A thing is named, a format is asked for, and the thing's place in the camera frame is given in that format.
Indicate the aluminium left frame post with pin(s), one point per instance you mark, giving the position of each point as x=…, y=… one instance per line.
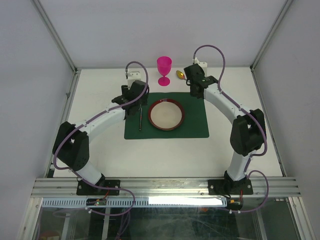
x=54, y=34

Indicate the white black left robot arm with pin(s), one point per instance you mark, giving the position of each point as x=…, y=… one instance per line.
x=72, y=143

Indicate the green placemat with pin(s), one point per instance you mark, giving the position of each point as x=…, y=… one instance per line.
x=195, y=124

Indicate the pink plastic goblet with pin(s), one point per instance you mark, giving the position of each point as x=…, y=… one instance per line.
x=164, y=66

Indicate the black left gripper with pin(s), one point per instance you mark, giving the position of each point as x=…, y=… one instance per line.
x=126, y=89

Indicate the red rimmed cream plate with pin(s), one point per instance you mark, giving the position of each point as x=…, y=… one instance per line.
x=166, y=114

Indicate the aluminium front rail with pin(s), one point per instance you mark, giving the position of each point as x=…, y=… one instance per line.
x=275, y=187

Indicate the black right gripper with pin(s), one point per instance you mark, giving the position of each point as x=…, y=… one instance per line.
x=194, y=95

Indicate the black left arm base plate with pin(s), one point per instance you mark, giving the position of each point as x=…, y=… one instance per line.
x=110, y=187

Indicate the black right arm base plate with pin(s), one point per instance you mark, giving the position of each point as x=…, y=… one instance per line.
x=228, y=188

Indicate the aluminium frame post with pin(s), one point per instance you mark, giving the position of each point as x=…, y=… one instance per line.
x=54, y=34
x=274, y=27

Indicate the silver fork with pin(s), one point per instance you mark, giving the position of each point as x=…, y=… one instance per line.
x=140, y=118

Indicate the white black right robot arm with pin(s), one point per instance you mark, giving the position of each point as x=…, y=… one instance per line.
x=248, y=132

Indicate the gold bowl spoon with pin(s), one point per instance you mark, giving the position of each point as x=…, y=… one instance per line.
x=181, y=75

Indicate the aluminium right frame post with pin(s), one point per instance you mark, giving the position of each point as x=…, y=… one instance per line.
x=274, y=27

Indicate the white slotted cable duct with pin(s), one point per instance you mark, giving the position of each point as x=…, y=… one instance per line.
x=139, y=202

